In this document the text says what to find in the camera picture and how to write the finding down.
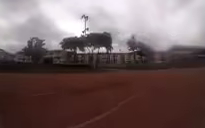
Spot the pale long building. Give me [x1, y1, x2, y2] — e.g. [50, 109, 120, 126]
[0, 48, 168, 66]

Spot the wide dark tree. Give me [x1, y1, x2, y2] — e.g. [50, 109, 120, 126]
[59, 31, 114, 64]

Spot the dark leaning tree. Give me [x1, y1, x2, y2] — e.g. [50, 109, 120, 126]
[125, 34, 155, 64]

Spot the tall light mast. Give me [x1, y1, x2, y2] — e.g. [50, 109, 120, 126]
[80, 14, 90, 64]

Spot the dark low fence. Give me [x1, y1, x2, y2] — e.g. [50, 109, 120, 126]
[0, 61, 205, 74]

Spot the small dark tree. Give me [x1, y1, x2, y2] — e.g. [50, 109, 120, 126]
[21, 36, 48, 64]

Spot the dark roofed building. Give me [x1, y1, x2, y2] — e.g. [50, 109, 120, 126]
[166, 44, 205, 65]

